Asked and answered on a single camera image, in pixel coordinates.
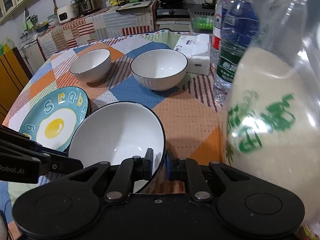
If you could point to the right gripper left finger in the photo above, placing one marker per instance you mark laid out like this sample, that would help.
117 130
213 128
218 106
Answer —
148 164

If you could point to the white ribbed bowl black rim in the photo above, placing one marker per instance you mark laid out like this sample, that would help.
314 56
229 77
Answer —
159 69

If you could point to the green plastic basket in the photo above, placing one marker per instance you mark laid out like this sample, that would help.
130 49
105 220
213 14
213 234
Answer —
201 20

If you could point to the water bottle red label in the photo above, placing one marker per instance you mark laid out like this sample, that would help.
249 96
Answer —
216 33

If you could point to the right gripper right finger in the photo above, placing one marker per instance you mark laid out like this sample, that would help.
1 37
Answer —
175 167

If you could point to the patchwork covered counter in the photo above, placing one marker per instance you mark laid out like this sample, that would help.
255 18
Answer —
103 24

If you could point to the clear rice jug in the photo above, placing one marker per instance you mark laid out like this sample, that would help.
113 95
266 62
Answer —
271 116

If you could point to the yellow wooden cabinet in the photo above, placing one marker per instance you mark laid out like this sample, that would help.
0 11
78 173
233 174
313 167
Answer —
14 77

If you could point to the black gas stove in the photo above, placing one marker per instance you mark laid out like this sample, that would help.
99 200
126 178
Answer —
183 12

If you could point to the colourful checkered tablecloth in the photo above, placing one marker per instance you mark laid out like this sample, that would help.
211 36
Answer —
188 112

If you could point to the water bottle green label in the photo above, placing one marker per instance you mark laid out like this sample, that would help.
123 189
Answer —
240 23

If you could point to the black pressure cooker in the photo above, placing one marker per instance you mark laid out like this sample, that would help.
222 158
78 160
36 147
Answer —
88 6

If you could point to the white tissue pack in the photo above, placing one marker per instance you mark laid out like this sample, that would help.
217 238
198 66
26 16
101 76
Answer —
197 51

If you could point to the teal fried egg plate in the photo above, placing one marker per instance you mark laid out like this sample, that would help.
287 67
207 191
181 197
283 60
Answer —
53 120

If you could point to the white rice cooker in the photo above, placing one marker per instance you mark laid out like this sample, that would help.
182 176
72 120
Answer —
68 13

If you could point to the white base cabinet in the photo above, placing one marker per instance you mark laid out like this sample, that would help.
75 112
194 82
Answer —
172 25

